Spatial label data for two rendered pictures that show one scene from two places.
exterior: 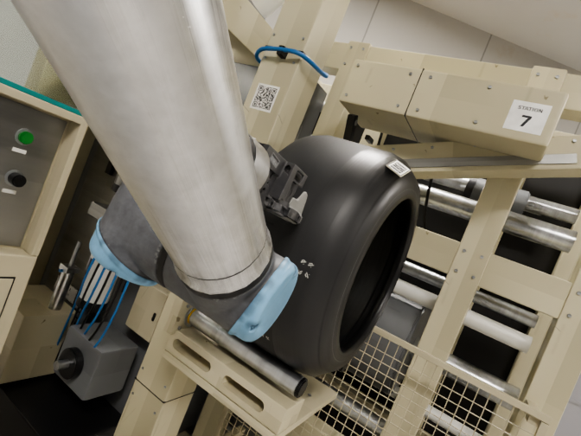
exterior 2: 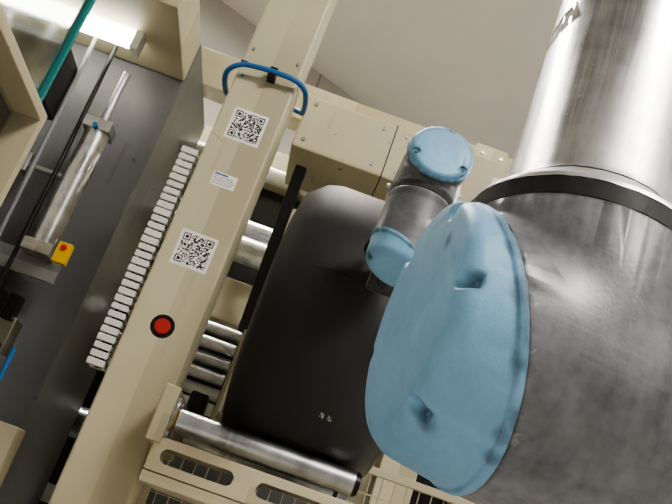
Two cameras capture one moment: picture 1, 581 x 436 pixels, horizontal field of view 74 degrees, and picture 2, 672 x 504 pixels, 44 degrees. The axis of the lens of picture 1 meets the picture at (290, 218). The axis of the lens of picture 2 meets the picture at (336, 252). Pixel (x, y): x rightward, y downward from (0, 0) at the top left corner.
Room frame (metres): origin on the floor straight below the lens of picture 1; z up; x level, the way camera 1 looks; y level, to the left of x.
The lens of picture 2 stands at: (-0.39, 0.73, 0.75)
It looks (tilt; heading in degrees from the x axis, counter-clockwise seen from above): 20 degrees up; 330
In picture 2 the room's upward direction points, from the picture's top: 20 degrees clockwise
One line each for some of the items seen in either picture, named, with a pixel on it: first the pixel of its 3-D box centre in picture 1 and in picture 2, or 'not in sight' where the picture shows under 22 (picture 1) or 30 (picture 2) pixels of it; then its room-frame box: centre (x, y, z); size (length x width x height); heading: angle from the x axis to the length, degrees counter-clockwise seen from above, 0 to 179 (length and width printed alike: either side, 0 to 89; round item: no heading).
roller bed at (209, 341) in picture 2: not in sight; (187, 380); (1.47, -0.06, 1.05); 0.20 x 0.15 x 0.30; 61
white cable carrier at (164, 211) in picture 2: not in sight; (148, 255); (1.15, 0.25, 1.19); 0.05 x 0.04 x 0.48; 151
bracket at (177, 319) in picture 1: (222, 310); (171, 427); (1.11, 0.08, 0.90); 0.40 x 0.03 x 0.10; 151
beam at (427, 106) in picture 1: (443, 112); (406, 181); (1.23, -0.33, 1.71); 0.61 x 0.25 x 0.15; 61
